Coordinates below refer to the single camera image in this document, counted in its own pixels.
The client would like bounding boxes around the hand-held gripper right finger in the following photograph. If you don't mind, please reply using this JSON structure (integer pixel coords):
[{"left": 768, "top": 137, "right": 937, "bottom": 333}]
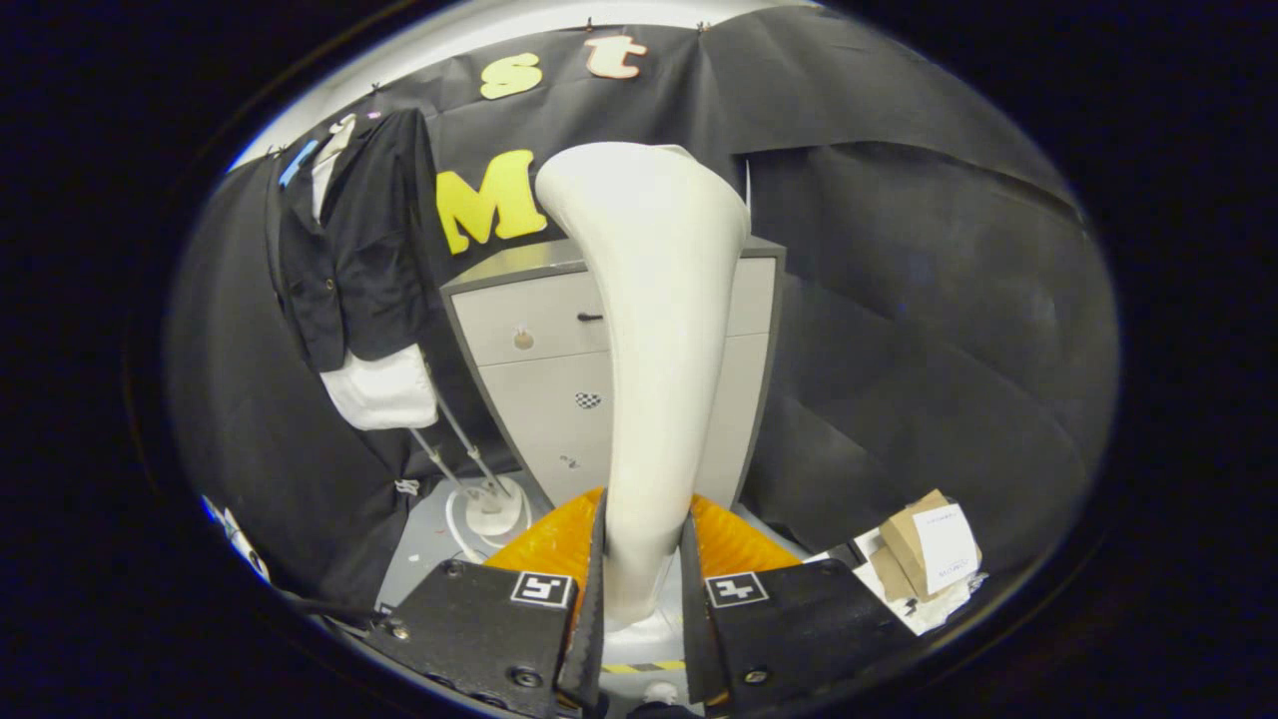
[{"left": 682, "top": 489, "right": 925, "bottom": 719}]

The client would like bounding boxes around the grey cabinet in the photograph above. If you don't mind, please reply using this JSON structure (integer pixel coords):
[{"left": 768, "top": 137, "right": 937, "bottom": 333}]
[{"left": 441, "top": 235, "right": 787, "bottom": 510}]

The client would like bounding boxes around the black suit jacket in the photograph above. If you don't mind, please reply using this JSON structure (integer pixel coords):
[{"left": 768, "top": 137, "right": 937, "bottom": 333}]
[{"left": 275, "top": 108, "right": 440, "bottom": 373}]

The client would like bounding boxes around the white garment steamer head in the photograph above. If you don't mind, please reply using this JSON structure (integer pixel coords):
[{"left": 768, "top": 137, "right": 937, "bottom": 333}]
[{"left": 536, "top": 142, "right": 752, "bottom": 655}]

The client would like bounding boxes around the brown cardboard box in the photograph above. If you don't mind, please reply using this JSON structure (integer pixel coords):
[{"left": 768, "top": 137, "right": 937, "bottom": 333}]
[{"left": 877, "top": 489, "right": 984, "bottom": 603}]

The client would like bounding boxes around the black backdrop cloth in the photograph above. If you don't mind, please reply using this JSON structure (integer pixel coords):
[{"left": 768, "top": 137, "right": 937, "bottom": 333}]
[{"left": 165, "top": 5, "right": 1119, "bottom": 610}]

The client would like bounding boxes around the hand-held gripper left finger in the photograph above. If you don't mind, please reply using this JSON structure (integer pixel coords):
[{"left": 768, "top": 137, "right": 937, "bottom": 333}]
[{"left": 361, "top": 489, "right": 607, "bottom": 719}]

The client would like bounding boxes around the white blue paper sheet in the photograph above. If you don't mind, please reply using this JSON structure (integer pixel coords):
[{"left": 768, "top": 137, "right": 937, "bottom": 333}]
[{"left": 200, "top": 496, "right": 271, "bottom": 582}]

